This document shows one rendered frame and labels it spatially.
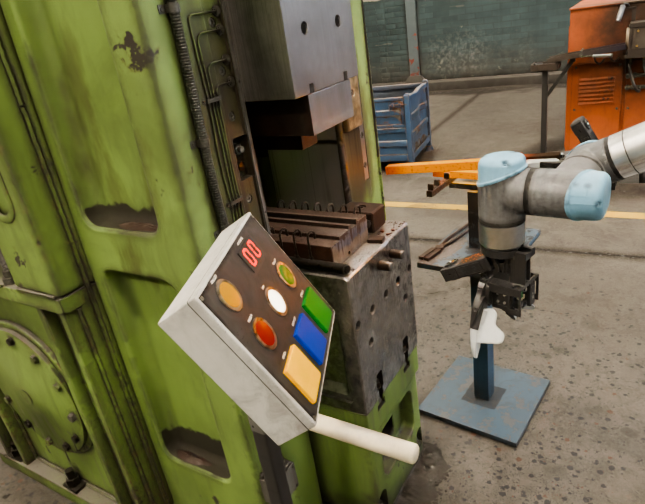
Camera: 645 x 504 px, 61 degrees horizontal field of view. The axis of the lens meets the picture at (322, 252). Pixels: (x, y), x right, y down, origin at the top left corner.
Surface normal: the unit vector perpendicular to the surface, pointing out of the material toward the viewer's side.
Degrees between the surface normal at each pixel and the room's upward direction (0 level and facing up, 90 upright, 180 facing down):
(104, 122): 89
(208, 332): 90
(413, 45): 90
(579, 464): 0
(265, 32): 90
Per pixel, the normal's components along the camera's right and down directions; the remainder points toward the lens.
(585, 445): -0.15, -0.90
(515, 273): -0.69, 0.39
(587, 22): -0.48, 0.43
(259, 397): -0.11, 0.43
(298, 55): 0.85, 0.11
